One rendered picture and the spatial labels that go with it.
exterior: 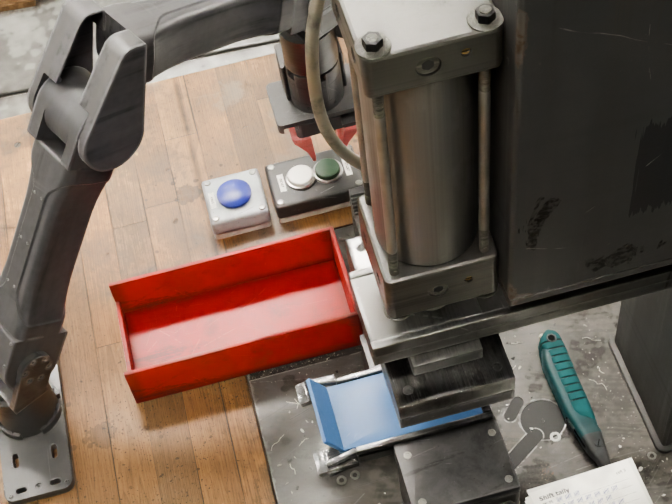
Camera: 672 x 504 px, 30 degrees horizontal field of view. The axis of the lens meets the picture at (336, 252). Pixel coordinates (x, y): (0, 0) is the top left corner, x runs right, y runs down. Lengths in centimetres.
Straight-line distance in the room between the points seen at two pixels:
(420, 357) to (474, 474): 18
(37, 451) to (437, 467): 42
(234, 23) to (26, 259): 29
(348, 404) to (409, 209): 37
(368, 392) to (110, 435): 29
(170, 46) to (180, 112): 47
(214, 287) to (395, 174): 57
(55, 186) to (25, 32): 200
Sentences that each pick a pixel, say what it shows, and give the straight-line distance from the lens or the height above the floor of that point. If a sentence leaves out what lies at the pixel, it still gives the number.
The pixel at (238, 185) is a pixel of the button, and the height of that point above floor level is 94.
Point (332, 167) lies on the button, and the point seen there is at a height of 94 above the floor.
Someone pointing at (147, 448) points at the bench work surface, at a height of 90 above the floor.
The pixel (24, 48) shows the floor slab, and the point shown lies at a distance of 309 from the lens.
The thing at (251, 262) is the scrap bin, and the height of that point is 94.
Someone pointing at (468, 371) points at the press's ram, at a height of 114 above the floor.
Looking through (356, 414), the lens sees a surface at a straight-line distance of 120.
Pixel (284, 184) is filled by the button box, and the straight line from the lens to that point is 145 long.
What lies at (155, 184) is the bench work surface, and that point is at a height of 90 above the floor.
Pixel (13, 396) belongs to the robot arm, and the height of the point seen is 100.
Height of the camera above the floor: 204
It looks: 54 degrees down
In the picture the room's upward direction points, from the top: 9 degrees counter-clockwise
